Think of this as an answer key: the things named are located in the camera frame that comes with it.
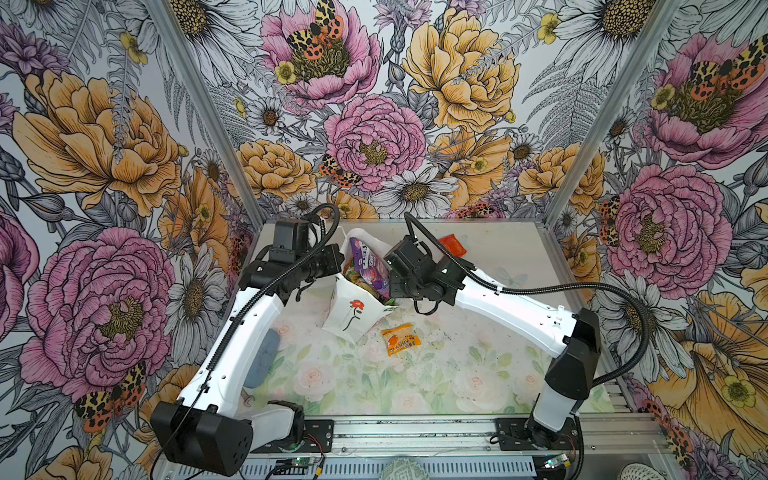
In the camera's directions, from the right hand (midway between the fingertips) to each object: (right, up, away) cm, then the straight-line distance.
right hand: (399, 292), depth 78 cm
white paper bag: (-12, -5, +1) cm, 13 cm away
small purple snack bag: (-7, +6, 0) cm, 10 cm away
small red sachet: (+21, +12, +36) cm, 43 cm away
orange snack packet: (0, -15, +12) cm, 19 cm away
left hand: (-14, +7, -2) cm, 16 cm away
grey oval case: (-37, -19, +5) cm, 42 cm away
